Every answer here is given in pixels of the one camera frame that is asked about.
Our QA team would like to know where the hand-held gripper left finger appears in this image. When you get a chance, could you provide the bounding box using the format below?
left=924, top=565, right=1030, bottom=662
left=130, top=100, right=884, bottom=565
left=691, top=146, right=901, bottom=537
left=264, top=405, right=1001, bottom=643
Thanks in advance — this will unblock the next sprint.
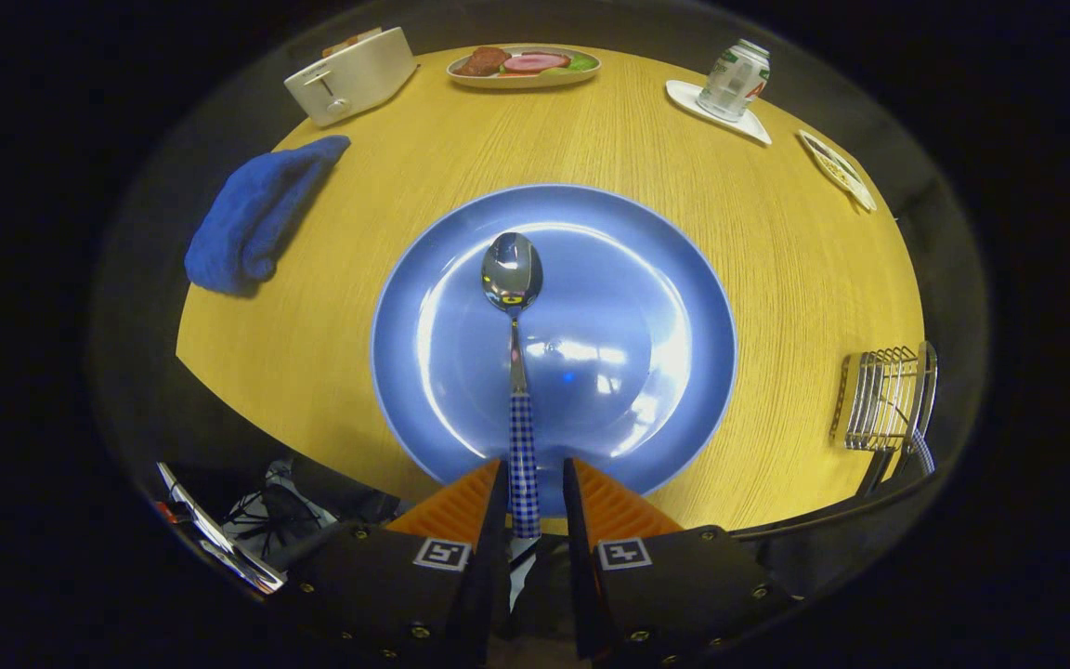
left=261, top=457, right=510, bottom=669

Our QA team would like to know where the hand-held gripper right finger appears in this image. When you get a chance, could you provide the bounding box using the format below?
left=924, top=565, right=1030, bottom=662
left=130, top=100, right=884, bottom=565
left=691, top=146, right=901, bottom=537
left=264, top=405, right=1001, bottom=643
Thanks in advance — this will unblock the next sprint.
left=561, top=456, right=803, bottom=665

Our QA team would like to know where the spoon with blue checked handle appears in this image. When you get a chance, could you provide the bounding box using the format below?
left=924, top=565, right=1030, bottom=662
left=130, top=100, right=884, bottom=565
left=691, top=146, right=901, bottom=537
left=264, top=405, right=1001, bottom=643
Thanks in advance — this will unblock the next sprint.
left=481, top=231, right=544, bottom=540

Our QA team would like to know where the silver electronic device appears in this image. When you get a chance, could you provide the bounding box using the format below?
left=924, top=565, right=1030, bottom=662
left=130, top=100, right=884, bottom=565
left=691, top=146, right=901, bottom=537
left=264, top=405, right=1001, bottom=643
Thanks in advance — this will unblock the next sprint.
left=156, top=462, right=287, bottom=596

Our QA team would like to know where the blue round plate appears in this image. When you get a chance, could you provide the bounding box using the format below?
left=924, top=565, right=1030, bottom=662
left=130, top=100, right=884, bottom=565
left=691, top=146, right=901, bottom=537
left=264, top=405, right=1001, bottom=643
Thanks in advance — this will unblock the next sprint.
left=370, top=183, right=738, bottom=517

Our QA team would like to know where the perforated steel basket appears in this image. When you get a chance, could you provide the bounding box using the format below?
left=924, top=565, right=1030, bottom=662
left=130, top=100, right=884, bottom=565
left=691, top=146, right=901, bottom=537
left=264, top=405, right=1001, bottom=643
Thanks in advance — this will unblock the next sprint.
left=829, top=341, right=940, bottom=453

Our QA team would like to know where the blue folded cloth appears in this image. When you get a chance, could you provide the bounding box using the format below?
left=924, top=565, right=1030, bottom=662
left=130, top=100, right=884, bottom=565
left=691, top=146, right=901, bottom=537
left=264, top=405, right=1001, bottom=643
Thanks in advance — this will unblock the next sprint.
left=184, top=135, right=352, bottom=298

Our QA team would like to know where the white divided snack dish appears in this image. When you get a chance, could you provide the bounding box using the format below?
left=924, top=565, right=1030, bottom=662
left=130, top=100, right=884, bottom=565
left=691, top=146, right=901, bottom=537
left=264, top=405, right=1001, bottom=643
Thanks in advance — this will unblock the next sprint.
left=797, top=129, right=878, bottom=213

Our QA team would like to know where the white square coaster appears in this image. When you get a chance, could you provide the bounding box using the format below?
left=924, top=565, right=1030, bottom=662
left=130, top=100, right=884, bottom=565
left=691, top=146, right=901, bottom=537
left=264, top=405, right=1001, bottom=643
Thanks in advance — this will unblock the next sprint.
left=665, top=79, right=774, bottom=147

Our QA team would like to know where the oval food plate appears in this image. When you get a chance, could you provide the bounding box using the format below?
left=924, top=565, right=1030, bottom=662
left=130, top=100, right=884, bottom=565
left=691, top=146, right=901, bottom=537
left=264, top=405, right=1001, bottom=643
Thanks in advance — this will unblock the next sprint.
left=446, top=44, right=603, bottom=90

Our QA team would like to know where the white toaster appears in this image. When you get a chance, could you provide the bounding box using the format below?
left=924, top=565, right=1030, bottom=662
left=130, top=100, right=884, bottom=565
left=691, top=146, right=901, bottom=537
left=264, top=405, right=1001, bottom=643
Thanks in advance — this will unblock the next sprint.
left=283, top=26, right=419, bottom=128

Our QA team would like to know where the white drink bottle green label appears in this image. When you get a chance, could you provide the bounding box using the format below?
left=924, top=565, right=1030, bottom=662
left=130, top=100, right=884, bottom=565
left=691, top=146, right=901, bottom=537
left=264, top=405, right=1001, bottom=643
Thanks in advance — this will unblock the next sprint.
left=696, top=38, right=772, bottom=124

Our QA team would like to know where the brown meat piece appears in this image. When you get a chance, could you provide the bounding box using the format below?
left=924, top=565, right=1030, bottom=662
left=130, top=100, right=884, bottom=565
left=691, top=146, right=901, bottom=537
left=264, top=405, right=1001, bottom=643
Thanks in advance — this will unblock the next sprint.
left=456, top=46, right=511, bottom=77

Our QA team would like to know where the pink ham slice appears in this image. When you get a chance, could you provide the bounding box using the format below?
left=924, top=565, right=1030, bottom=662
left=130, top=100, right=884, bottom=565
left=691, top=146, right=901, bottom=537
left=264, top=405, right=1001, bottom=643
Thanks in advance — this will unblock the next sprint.
left=502, top=52, right=571, bottom=75

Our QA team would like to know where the toast slice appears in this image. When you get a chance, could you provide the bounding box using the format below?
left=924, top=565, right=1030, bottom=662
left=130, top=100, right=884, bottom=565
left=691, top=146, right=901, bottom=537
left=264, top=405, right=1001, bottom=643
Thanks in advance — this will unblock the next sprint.
left=323, top=28, right=384, bottom=55

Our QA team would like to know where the tangle of black cables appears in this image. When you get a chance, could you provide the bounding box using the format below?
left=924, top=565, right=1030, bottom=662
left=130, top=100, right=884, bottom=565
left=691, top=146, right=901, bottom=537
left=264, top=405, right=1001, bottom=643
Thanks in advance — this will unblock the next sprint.
left=219, top=460, right=387, bottom=558

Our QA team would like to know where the thick black cable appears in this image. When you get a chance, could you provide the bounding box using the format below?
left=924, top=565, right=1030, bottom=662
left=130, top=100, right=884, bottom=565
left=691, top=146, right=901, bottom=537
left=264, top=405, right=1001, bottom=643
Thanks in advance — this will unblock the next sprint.
left=730, top=446, right=940, bottom=542

